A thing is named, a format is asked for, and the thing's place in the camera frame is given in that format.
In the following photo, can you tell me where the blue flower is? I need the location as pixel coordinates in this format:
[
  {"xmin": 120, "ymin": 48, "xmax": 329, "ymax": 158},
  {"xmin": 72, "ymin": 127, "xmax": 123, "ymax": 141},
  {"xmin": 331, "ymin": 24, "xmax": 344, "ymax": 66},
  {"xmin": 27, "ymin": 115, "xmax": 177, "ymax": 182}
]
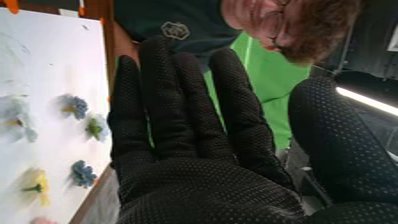
[{"xmin": 70, "ymin": 159, "xmax": 100, "ymax": 189}]

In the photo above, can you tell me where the pale green flower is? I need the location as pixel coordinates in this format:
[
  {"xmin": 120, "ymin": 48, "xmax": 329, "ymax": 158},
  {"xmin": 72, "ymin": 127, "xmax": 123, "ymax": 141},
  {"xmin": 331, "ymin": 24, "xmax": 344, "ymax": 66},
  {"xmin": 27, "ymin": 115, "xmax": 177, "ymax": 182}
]
[{"xmin": 84, "ymin": 114, "xmax": 111, "ymax": 143}]

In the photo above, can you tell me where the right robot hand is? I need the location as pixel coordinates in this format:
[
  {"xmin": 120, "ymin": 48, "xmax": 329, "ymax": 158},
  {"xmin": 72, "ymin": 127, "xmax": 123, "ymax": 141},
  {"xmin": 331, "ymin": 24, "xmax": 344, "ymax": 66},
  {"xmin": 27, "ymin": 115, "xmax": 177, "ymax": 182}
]
[{"xmin": 106, "ymin": 34, "xmax": 398, "ymax": 224}]

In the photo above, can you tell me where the white sheet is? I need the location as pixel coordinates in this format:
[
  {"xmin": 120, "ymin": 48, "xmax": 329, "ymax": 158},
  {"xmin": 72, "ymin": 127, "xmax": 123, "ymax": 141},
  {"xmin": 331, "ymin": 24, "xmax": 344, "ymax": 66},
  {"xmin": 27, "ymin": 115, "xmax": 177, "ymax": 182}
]
[{"xmin": 0, "ymin": 7, "xmax": 114, "ymax": 224}]

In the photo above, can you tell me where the yellow flower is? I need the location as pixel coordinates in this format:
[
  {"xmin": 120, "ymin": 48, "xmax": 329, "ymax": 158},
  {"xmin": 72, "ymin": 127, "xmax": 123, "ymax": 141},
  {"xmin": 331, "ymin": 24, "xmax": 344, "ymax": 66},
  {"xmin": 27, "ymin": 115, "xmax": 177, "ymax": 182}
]
[{"xmin": 20, "ymin": 168, "xmax": 54, "ymax": 208}]

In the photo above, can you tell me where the white flower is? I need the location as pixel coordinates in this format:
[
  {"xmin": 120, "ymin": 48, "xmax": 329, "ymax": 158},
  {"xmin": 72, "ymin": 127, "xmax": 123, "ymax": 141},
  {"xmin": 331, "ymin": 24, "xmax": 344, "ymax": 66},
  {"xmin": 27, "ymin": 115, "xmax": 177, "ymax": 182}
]
[{"xmin": 0, "ymin": 94, "xmax": 40, "ymax": 144}]

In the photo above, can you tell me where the person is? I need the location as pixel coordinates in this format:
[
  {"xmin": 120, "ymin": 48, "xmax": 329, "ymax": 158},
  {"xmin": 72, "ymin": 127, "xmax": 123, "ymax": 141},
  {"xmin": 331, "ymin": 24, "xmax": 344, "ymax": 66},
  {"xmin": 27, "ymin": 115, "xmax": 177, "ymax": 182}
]
[{"xmin": 111, "ymin": 0, "xmax": 367, "ymax": 73}]

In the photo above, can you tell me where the grey-blue flower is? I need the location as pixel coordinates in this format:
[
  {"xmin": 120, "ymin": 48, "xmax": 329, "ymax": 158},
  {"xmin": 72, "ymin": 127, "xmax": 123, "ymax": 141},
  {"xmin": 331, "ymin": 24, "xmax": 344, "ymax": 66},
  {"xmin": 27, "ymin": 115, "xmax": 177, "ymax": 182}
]
[{"xmin": 59, "ymin": 94, "xmax": 91, "ymax": 121}]

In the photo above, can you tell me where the pink flower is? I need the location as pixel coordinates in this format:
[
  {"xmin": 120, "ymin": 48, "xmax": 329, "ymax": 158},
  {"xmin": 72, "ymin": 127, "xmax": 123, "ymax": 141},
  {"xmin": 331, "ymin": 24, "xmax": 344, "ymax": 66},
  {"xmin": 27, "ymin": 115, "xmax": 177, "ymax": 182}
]
[{"xmin": 29, "ymin": 215, "xmax": 61, "ymax": 224}]

